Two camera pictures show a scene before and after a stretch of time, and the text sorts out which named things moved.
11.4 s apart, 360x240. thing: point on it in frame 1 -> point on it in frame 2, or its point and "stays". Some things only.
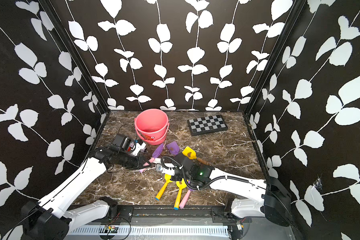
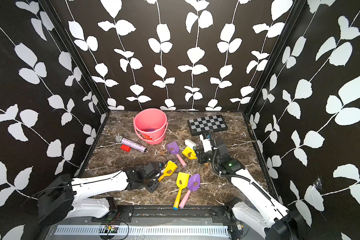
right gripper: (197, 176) -> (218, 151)
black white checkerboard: (206, 125) stays
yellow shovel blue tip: (180, 186) stays
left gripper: (141, 163) -> (155, 186)
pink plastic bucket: (152, 125) stays
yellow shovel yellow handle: (168, 179) -> (170, 165)
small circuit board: (109, 229) stays
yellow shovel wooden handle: (190, 154) stays
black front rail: (185, 215) stays
